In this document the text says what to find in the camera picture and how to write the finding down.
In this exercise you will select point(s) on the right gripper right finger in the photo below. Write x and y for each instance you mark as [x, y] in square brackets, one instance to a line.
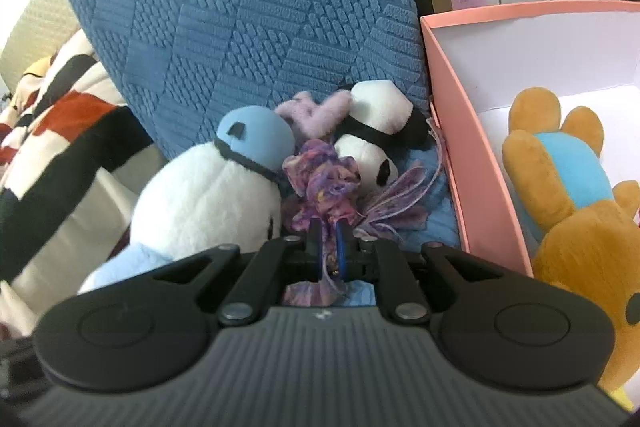
[382, 263]

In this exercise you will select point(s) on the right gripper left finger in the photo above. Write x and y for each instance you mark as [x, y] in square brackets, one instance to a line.
[274, 266]

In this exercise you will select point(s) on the purple fabric doll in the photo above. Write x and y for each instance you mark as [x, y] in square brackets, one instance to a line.
[325, 187]

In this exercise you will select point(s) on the white blue snowman plush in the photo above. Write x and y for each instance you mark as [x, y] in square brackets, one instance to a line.
[222, 192]

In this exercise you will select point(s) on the pink plush toy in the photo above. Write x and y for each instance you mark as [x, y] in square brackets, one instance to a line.
[309, 120]

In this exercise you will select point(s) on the panda plush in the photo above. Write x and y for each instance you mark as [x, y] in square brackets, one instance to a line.
[381, 122]

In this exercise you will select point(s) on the brown bear plush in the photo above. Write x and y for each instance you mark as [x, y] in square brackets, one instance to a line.
[588, 238]

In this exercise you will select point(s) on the striped colourful blanket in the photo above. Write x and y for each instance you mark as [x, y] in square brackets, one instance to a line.
[74, 160]

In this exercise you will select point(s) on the blue textured pillow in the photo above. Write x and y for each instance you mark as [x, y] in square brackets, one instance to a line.
[182, 64]

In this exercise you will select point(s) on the pink storage box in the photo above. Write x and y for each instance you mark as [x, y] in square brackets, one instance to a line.
[585, 51]

